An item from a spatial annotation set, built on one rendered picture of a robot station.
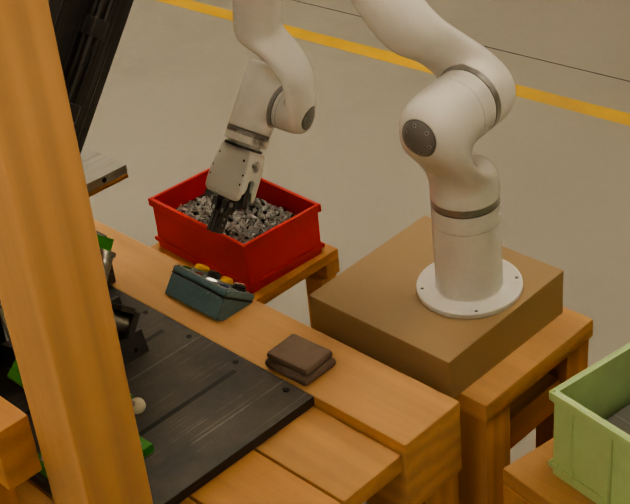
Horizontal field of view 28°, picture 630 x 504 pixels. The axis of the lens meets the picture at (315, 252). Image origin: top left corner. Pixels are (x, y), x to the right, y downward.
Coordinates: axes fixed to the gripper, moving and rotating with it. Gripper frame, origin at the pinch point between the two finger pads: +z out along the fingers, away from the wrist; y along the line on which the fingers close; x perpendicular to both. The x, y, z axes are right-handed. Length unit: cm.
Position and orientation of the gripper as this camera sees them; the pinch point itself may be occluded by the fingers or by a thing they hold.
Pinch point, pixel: (217, 222)
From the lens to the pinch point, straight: 240.2
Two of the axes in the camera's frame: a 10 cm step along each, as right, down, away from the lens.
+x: -6.2, -1.3, -7.7
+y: -7.1, -3.2, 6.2
